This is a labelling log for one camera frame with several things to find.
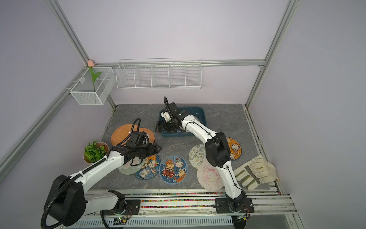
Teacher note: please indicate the back orange cork coaster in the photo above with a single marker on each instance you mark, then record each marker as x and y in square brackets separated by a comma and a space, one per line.
[120, 134]

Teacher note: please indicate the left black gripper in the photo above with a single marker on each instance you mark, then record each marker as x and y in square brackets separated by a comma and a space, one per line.
[152, 152]

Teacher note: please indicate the pink white bunny coaster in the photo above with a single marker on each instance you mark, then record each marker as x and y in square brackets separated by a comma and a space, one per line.
[209, 177]

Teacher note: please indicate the white mesh wall basket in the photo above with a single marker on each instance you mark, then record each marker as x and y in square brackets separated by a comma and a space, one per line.
[83, 91]

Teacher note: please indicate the blue orange cats coaster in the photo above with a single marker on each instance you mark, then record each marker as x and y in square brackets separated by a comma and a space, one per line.
[235, 148]

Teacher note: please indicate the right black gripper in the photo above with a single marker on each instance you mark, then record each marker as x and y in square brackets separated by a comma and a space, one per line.
[163, 127]

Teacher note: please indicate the pale green bunny coaster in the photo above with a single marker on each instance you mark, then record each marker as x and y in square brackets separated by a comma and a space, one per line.
[132, 166]

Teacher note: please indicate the white wire wall rack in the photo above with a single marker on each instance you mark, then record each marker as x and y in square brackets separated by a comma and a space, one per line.
[159, 73]

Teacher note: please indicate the white green work glove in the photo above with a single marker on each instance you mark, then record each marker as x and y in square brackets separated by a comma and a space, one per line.
[255, 172]

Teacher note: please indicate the front orange cork coaster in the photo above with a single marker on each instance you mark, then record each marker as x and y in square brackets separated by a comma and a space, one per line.
[149, 133]

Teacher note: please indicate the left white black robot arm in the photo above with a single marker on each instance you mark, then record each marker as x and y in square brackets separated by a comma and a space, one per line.
[68, 201]

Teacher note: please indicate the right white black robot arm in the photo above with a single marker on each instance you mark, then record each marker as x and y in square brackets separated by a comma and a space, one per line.
[217, 149]

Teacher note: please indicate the blue orange animals coaster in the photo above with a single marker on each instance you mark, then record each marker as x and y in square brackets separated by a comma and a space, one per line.
[150, 168]

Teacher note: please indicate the white green floral coaster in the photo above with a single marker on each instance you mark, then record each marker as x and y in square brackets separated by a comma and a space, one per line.
[197, 156]

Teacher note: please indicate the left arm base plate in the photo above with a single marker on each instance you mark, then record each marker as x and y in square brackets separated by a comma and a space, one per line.
[130, 207]

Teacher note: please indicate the small potted green plant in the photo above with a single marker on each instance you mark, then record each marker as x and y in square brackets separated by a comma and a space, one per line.
[95, 151]

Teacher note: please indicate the orange cork coaster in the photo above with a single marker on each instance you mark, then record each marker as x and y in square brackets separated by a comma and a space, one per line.
[120, 134]
[149, 133]

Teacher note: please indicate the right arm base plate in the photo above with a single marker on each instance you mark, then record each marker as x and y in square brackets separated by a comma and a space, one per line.
[225, 205]

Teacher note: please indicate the blue toast characters coaster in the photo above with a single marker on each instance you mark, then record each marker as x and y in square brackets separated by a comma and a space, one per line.
[173, 170]

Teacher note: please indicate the artificial pink tulip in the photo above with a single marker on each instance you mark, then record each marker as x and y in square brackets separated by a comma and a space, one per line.
[94, 75]

